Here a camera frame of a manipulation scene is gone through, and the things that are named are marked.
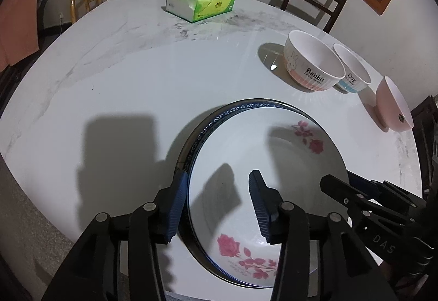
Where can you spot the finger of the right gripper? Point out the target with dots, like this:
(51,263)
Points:
(386,193)
(345,194)

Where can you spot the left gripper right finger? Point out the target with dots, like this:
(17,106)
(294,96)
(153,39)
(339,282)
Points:
(267,206)

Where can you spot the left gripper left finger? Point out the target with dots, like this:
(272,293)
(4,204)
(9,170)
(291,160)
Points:
(175,200)

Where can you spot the large blue floral plate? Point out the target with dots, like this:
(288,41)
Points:
(195,141)

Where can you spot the white pink-flower plate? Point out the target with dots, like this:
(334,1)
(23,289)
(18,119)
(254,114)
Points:
(248,163)

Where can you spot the pink bowl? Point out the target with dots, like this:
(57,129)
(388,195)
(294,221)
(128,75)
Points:
(392,108)

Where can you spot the white Dog bowl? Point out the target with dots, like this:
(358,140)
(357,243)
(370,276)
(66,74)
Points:
(356,76)

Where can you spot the white Rabbit bowl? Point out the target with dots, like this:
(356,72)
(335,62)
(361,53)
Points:
(311,63)

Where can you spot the dark chair at right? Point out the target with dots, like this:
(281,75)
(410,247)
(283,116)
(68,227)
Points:
(425,121)

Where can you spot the pink cloth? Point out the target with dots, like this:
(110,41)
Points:
(18,30)

